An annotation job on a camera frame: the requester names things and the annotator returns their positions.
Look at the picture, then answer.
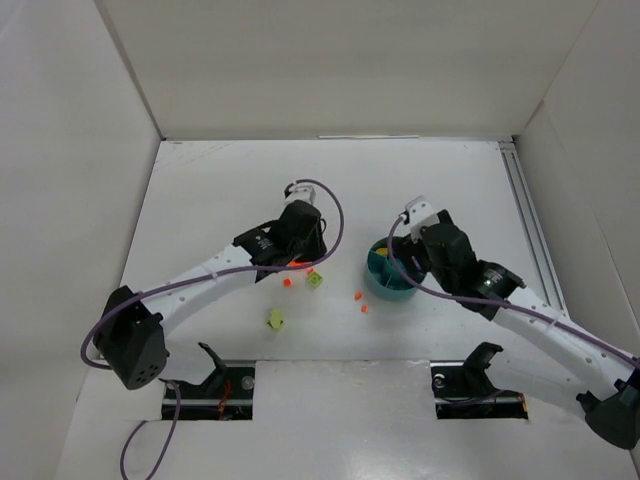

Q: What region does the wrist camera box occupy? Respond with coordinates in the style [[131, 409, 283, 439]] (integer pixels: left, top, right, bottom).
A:
[[404, 195, 440, 243], [284, 183, 316, 205]]

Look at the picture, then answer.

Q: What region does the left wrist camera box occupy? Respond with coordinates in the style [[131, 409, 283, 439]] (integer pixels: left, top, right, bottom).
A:
[[284, 183, 316, 205]]

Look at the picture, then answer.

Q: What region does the lime green figure lego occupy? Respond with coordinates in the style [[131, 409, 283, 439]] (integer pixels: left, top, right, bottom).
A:
[[266, 308, 284, 331]]

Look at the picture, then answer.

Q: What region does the lime green square lego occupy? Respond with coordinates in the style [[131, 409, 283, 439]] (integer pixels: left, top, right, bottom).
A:
[[306, 271, 324, 290]]

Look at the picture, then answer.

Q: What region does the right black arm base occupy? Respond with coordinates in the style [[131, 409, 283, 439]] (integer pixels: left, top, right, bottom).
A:
[[576, 381, 639, 450]]

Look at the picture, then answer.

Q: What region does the aluminium rail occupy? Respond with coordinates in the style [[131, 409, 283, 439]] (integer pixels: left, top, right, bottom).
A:
[[498, 140, 566, 310]]

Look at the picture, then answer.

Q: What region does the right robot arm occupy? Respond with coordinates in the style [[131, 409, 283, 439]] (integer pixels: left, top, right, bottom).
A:
[[387, 202, 639, 416]]

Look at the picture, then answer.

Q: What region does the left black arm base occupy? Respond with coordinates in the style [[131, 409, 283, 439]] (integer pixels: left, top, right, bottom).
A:
[[92, 300, 169, 390]]

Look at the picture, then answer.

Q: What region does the teal round divided container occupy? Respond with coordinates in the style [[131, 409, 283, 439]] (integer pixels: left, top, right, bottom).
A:
[[365, 236, 426, 302]]

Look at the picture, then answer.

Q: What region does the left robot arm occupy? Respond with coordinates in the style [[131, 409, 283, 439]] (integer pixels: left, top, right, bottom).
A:
[[142, 199, 327, 334]]

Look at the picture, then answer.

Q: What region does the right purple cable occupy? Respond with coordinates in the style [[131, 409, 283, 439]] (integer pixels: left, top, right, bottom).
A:
[[387, 214, 640, 371]]

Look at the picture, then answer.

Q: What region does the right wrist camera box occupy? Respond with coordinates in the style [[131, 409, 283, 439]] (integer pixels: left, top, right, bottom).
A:
[[404, 195, 440, 243]]

